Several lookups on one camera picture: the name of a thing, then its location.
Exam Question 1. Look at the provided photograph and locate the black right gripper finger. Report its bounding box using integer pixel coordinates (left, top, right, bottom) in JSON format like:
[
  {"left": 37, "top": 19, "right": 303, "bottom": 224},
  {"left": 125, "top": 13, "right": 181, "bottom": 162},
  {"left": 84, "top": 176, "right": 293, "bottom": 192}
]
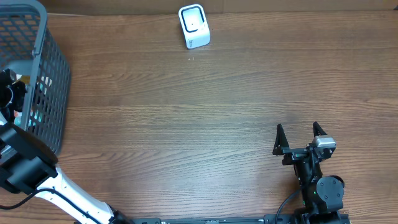
[
  {"left": 272, "top": 123, "right": 290, "bottom": 156},
  {"left": 313, "top": 121, "right": 327, "bottom": 137}
]

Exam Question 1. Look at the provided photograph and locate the white barcode scanner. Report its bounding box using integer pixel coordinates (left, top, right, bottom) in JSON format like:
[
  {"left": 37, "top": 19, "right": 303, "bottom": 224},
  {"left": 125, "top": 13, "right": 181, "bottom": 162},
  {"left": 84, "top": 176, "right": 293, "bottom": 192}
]
[{"left": 178, "top": 4, "right": 211, "bottom": 49}]

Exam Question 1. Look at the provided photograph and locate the beige brown snack bag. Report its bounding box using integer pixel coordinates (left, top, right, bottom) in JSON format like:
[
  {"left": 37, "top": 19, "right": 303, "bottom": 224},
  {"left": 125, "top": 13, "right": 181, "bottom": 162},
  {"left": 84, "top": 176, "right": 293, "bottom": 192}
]
[{"left": 15, "top": 74, "right": 30, "bottom": 85}]

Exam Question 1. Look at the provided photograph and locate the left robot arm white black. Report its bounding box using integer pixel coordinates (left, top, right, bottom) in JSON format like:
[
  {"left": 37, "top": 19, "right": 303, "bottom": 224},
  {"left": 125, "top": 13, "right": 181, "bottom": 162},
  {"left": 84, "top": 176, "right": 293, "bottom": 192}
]
[{"left": 1, "top": 68, "right": 131, "bottom": 223}]

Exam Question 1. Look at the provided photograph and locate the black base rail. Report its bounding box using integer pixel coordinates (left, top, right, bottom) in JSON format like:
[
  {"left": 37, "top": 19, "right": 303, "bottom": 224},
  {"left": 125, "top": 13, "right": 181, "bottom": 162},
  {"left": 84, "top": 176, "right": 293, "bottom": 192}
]
[{"left": 130, "top": 213, "right": 352, "bottom": 224}]

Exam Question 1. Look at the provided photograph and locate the grey plastic mesh basket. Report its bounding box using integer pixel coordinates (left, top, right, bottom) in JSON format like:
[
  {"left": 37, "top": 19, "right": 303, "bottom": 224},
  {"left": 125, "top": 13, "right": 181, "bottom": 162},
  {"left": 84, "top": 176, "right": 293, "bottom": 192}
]
[{"left": 1, "top": 0, "right": 72, "bottom": 154}]

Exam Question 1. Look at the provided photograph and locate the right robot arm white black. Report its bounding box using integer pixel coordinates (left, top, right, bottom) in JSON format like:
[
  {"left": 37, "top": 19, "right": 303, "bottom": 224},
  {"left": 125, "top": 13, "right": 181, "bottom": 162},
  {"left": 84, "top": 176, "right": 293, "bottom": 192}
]
[{"left": 272, "top": 122, "right": 349, "bottom": 223}]

